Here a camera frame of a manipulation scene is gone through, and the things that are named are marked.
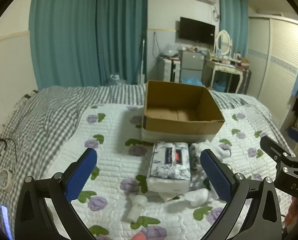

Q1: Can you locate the floral tissue pack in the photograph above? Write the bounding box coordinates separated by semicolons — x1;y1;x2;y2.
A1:
147;141;192;194

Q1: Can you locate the pile of blue plastic bags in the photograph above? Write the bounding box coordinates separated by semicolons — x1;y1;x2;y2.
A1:
183;74;204;87

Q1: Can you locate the grey checked bedsheet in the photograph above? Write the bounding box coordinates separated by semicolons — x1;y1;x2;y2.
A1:
0;84;272;230

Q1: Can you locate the white dressing table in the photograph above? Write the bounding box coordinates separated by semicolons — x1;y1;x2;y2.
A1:
203;55;252;93

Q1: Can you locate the white oval mirror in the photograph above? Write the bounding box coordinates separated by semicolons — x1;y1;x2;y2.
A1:
213;30;233;56

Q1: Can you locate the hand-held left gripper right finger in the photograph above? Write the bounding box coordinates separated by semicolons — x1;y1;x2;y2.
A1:
200;149;282;240

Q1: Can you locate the white green-printed cloth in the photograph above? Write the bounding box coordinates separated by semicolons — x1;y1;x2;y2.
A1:
189;142;207;172

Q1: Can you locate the wide teal curtain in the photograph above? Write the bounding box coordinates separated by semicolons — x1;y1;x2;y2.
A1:
29;0;149;90

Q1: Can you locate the clear water jug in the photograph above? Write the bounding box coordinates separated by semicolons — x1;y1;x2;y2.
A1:
106;74;127;87

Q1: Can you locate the white face mask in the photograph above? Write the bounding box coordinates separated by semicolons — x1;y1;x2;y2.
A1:
125;194;148;222

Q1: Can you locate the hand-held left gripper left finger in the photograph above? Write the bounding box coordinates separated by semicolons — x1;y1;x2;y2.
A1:
15;147;98;240

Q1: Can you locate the grey mini fridge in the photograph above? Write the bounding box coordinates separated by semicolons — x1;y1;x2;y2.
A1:
180;49;205;83

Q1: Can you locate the white upright pole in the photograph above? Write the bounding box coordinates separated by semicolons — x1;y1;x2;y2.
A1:
138;39;147;84

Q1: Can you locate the narrow teal curtain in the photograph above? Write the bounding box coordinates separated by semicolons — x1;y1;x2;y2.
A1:
218;0;249;58

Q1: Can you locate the white tape roll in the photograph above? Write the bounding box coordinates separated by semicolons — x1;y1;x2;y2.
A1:
0;169;13;193

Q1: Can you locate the white floral quilt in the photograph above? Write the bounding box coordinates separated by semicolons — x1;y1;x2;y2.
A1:
36;104;297;240

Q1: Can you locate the cardboard box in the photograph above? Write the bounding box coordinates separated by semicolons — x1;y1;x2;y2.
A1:
141;80;225;143

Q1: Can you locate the white suitcase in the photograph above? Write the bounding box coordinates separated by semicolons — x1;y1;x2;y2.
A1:
163;59;181;82

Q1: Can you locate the black wall television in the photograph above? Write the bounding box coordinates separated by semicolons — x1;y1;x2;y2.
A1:
178;17;216;47

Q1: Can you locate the white wardrobe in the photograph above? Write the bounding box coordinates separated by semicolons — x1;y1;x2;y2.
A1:
248;15;298;121

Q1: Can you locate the blue bag under table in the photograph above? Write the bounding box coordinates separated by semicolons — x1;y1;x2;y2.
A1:
213;80;227;92

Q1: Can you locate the clear plastic bag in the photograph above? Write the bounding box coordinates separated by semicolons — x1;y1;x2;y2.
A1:
161;42;181;58

